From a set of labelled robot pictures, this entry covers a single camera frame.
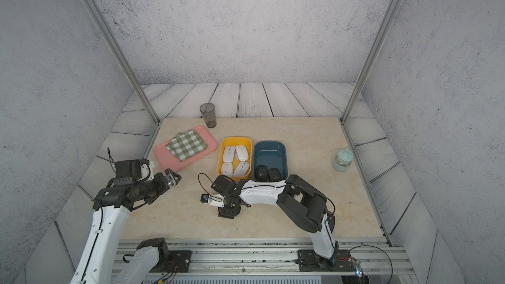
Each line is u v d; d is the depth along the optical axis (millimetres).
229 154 1038
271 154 1056
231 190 684
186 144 1080
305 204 495
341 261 724
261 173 941
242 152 1029
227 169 964
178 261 724
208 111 1129
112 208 475
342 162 942
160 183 659
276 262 744
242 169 961
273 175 953
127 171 565
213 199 747
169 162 1016
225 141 1046
